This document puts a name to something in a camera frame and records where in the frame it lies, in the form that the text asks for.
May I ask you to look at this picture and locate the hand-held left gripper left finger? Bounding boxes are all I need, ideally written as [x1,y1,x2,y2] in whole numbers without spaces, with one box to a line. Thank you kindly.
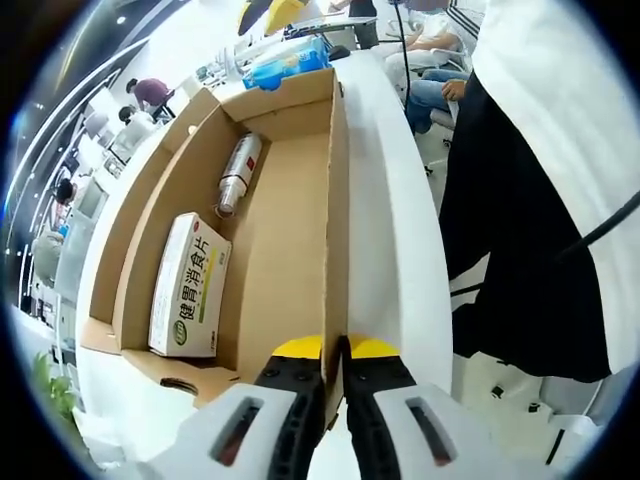
[137,335,326,480]

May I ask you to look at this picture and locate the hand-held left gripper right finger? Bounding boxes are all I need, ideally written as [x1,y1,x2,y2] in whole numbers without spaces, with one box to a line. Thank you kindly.
[340,334,521,480]

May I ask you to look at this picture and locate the blue tissue pack soft item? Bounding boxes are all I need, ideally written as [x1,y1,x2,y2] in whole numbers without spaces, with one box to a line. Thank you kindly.
[242,37,332,92]

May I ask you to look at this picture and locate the white medicine box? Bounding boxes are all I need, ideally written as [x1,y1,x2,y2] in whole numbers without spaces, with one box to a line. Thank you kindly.
[148,212,234,359]

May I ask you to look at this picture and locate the brown cardboard shoe box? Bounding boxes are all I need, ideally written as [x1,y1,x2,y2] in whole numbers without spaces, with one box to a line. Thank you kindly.
[79,67,351,434]

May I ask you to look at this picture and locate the grey laptop on stand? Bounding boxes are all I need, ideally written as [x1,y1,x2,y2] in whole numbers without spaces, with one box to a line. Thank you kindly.
[294,14,379,37]

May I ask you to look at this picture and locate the white chair base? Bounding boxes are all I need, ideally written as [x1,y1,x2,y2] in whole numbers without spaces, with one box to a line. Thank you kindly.
[452,352,601,466]

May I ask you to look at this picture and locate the white office chair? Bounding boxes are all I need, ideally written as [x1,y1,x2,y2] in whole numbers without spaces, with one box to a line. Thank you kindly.
[419,47,474,176]

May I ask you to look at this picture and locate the person's black trousers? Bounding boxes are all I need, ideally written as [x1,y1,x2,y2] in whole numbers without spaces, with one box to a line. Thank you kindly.
[439,69,612,384]

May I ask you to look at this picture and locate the green potted plant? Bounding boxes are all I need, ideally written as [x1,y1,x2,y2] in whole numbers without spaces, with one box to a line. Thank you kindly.
[32,352,79,426]

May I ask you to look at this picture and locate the person in white shirt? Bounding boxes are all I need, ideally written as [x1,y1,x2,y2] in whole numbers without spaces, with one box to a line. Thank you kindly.
[449,0,640,416]

